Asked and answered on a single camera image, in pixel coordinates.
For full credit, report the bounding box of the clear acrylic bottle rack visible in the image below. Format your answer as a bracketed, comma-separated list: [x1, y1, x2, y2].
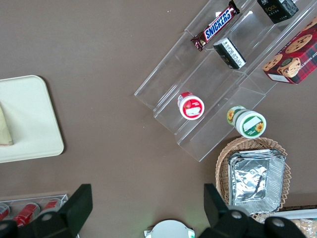
[0, 192, 70, 238]

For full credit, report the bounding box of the white plastic snack bin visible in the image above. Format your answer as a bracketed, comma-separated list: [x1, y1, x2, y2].
[279, 207, 317, 220]

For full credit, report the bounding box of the small black box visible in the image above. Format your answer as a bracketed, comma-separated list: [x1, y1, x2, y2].
[213, 37, 247, 70]
[256, 0, 300, 25]

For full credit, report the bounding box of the stack of foil trays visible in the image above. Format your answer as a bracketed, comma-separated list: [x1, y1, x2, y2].
[227, 149, 288, 216]

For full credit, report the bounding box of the clear cracker bag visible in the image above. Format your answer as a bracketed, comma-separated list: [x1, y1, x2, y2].
[289, 218, 317, 238]

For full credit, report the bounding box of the red lid yogurt cup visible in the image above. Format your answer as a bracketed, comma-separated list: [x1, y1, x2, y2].
[176, 91, 206, 121]

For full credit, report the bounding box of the red tartan cookie box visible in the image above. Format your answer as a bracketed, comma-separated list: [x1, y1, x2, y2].
[262, 16, 317, 85]

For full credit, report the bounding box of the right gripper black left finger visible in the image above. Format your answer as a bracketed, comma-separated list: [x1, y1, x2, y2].
[17, 183, 94, 238]

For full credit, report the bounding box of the beige plastic tray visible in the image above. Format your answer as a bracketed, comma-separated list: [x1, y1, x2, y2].
[0, 74, 65, 164]

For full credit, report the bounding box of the light wicker basket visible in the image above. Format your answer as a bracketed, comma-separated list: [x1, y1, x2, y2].
[215, 136, 292, 222]

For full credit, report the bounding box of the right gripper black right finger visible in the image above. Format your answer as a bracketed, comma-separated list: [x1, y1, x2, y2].
[199, 183, 265, 238]

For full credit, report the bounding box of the red cola bottle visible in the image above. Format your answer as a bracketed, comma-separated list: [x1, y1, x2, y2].
[0, 202, 11, 222]
[40, 198, 62, 212]
[12, 202, 41, 228]

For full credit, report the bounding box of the clear acrylic stepped shelf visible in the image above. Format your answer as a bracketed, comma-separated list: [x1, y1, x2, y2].
[134, 0, 317, 163]

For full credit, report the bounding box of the snickers chocolate bar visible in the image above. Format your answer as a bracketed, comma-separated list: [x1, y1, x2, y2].
[190, 0, 241, 52]

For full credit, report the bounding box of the green lid yogurt cup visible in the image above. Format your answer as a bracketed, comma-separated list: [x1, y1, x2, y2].
[226, 105, 267, 139]

